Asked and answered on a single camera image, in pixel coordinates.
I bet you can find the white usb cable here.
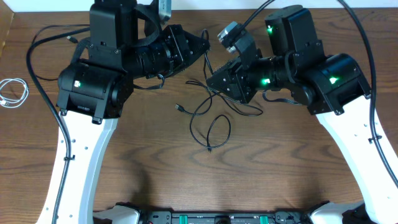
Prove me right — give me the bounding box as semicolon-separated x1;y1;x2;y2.
0;77;30;109

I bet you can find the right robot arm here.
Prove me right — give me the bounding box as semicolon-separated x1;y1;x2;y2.
206;5;397;223

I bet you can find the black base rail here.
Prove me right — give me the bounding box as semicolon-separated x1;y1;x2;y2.
138;211;312;224

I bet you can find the long black cable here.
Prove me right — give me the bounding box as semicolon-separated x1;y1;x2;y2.
29;24;91;82

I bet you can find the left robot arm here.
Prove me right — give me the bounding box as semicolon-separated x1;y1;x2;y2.
38;1;210;223

